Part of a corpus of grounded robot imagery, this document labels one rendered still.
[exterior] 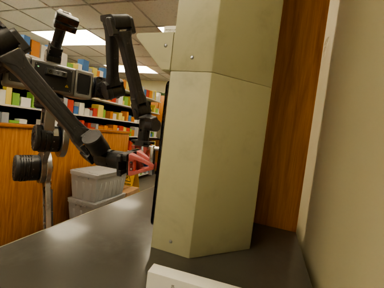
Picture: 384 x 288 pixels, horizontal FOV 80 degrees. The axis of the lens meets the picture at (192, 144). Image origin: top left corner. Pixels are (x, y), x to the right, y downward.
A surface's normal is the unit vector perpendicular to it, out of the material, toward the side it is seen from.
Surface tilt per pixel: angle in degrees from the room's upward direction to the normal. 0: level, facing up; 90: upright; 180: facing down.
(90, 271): 0
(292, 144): 90
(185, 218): 90
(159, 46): 90
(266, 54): 90
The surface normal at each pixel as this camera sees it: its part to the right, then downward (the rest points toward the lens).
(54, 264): 0.12, -0.99
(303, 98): -0.32, 0.01
